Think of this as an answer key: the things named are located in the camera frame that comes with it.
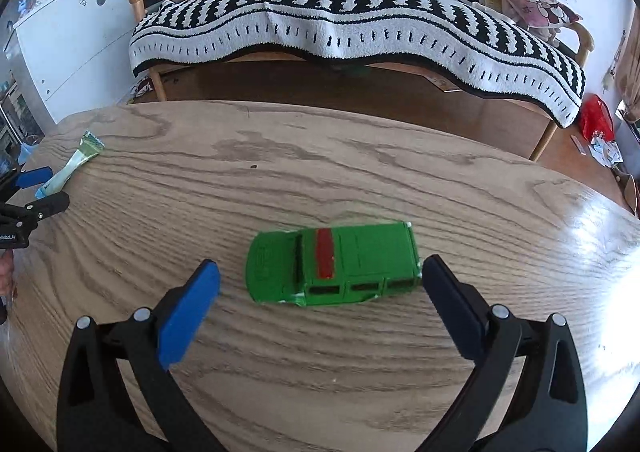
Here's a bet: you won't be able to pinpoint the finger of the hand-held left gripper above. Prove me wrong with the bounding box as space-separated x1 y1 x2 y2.
0 191 71 233
0 166 54 193

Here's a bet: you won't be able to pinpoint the beige curtain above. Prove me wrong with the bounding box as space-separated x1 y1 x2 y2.
615 12 640 100

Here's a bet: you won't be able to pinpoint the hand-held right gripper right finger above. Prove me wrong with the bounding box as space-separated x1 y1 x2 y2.
422 254 588 452

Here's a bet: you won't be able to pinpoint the red plastic bag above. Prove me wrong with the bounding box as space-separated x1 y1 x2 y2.
577 93 616 143

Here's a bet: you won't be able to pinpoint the black white striped sofa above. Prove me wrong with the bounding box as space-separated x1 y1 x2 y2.
129 0 587 129

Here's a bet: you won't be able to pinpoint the scattered paper scraps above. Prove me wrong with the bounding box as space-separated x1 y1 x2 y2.
587 134 623 168

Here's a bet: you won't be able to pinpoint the small white tube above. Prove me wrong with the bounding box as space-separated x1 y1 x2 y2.
34 131 105 199

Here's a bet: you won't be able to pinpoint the person's left hand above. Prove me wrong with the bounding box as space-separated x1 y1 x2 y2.
0 249 17 303

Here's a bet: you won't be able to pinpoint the pink cartoon pillow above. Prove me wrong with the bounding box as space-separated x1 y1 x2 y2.
487 0 583 30

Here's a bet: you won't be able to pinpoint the white cabinet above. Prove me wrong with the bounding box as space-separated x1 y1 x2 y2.
5 0 151 125

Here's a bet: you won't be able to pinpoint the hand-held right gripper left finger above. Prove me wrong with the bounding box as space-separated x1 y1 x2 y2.
56 259 222 452

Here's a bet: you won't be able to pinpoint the green toy car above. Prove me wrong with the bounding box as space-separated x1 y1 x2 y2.
245 220 422 308

